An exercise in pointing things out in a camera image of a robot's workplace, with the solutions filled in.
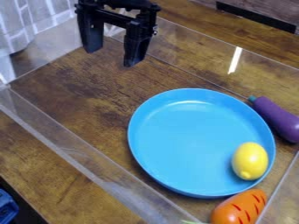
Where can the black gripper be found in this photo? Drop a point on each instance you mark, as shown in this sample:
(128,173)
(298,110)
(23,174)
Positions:
(131,14)

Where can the orange toy carrot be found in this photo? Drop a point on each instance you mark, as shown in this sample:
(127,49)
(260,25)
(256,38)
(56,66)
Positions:
(240,209)

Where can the white patterned curtain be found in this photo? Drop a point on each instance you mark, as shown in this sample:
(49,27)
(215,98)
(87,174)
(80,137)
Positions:
(27,17)

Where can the blue plastic plate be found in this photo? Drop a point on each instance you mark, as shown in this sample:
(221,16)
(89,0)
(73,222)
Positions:
(183,134)

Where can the purple toy eggplant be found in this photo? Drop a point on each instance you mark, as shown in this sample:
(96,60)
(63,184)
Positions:
(283,121)

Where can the yellow toy lemon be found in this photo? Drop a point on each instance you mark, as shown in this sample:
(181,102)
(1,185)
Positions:
(249,161)

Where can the blue object at corner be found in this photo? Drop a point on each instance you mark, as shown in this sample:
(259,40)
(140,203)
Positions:
(8,207)

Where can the clear acrylic enclosure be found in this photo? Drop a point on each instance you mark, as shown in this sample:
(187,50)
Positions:
(67,102)

